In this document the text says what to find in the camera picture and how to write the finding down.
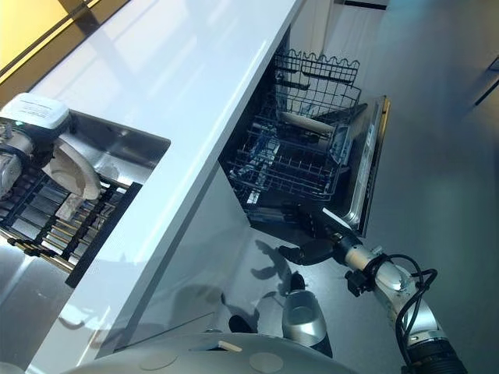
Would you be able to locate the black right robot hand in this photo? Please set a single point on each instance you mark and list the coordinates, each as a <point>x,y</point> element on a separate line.
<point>317,249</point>

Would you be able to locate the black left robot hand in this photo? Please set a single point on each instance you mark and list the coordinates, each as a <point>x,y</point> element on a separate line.
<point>37,113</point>

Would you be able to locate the white round plate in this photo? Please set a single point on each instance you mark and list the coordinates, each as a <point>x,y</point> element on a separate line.
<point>74,171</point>

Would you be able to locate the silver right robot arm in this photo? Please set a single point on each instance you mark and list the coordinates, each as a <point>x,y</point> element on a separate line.
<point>423,323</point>

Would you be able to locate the stainless dishwasher door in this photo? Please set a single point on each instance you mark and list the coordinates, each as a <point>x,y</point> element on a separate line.
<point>364,163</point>

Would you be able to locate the dark robot foot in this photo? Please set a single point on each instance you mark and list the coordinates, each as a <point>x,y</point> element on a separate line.
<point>241,324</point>
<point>298,281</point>

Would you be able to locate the silver robot leg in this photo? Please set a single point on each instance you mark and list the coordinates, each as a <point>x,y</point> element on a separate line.
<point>302,319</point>

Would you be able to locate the stainless steel sink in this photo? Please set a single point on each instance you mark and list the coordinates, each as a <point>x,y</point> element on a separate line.
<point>128,144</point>

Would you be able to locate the grey detergent dispenser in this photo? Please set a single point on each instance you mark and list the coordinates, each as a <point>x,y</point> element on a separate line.
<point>340,142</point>

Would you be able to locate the black roll-up drying rack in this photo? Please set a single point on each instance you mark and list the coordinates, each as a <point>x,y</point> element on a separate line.
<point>43,230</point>

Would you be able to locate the beige cylindrical bar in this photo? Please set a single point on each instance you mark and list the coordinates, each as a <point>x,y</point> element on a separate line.
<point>308,122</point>

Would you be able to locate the silver robot torso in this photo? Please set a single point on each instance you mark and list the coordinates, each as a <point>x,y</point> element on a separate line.
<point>234,358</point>

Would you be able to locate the dark furniture edge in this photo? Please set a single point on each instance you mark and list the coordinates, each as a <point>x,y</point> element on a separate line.
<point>487,83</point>

